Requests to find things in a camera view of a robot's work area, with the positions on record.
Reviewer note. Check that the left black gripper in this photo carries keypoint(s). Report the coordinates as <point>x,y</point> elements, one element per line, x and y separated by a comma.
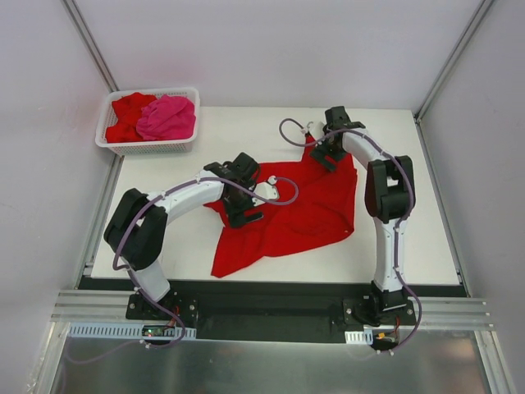
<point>239,213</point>

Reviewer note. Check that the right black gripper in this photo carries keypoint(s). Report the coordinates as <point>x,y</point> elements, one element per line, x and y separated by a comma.
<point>325,153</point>

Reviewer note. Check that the red t shirt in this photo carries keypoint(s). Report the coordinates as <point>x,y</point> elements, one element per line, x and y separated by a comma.
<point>323,214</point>
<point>128,111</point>

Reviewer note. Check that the white plastic basket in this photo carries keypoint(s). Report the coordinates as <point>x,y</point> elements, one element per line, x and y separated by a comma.
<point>108,118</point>

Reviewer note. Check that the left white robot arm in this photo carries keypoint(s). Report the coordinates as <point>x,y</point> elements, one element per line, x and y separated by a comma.
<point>137,227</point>

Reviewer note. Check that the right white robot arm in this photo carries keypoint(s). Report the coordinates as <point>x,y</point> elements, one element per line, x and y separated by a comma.
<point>389,200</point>

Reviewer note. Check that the pink t shirt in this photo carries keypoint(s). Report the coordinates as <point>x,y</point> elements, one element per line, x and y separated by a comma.
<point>167,118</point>

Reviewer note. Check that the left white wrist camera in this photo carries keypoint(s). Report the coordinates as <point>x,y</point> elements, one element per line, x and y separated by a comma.
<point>266,190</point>

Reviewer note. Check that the right aluminium frame post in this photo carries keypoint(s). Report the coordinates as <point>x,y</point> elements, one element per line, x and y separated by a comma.
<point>474,23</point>

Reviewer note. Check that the aluminium frame post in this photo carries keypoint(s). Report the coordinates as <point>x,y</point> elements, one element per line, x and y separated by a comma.
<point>474,23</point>
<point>79,22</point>

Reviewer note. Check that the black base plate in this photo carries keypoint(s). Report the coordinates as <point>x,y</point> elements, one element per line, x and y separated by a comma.
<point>270,311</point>

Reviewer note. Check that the left white cable duct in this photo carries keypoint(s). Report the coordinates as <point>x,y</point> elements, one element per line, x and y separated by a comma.
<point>132,331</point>

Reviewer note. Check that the white cable duct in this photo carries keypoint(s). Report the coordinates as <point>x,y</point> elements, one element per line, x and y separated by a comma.
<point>132,331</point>
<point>364,337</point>

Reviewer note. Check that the right white cable duct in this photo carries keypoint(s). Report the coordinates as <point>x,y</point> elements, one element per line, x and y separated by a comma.
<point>364,337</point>

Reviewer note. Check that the left aluminium frame post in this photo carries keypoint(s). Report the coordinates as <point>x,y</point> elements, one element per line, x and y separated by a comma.
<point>79,22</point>

